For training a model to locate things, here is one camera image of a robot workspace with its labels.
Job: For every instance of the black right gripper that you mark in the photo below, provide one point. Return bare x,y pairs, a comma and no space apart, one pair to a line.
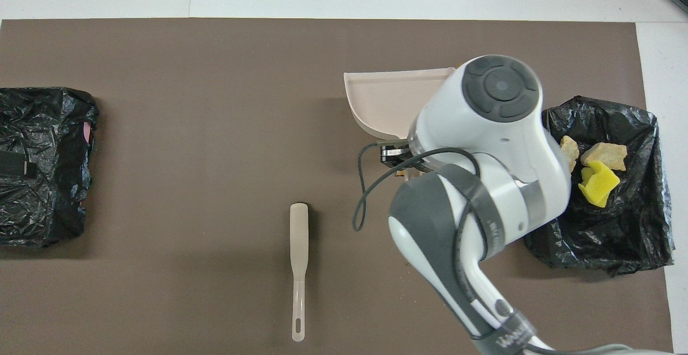
398,153

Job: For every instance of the beige brush with black bristles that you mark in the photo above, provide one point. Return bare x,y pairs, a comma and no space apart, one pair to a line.
299,236

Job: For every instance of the brown table mat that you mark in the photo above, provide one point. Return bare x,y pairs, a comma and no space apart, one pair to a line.
161,290

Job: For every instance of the open black bag-lined bin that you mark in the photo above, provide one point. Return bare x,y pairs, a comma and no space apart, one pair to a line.
618,231

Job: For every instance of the beige bread chunk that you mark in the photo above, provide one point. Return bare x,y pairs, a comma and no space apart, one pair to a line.
604,154

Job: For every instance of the black bag-covered bin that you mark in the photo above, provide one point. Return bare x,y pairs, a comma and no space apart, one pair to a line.
48,210

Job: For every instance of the beige plastic dustpan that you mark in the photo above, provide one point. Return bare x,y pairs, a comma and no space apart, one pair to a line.
381,102

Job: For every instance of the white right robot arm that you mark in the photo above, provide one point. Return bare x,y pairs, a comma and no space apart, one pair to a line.
484,129

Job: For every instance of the yellow sponge piece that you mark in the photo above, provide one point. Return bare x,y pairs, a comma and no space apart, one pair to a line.
601,185

